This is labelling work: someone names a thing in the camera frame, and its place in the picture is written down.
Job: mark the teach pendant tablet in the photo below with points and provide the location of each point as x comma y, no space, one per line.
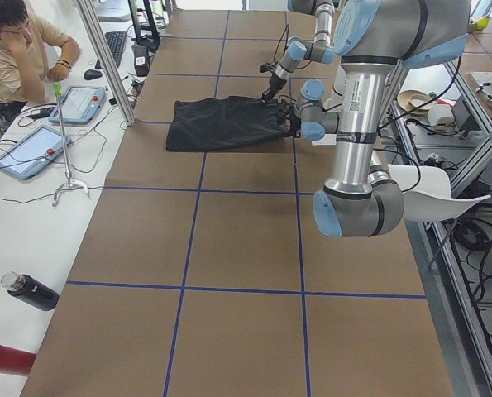
80,104
32,153

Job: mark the lower teach pendant tablet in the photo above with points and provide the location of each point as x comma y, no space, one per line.
32,153

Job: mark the black computer mouse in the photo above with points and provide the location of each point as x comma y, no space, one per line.
92,74

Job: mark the wooden plate stack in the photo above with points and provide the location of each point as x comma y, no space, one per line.
408,100

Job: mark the seated person in beige shirt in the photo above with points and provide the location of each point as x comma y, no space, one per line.
31,50

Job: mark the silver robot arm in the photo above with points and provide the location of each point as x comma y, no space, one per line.
319,49
359,198

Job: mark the black graphic t-shirt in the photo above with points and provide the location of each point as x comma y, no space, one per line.
234,122

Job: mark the red bottle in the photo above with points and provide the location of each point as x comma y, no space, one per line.
16,362

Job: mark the white power adapter box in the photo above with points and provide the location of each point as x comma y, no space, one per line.
440,115

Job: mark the upper teach pendant tablet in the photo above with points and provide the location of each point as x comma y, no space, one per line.
80,104

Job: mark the aluminium frame post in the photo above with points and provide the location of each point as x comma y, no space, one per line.
98,41

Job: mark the black water bottle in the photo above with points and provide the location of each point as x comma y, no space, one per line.
29,290

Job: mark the metal reacher grabber tool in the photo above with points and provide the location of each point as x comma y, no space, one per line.
70,183

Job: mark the black keyboard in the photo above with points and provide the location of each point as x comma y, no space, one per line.
116,41

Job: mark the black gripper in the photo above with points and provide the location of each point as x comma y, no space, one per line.
274,82
290,121

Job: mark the white plastic chair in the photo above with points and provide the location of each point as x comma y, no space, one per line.
427,194

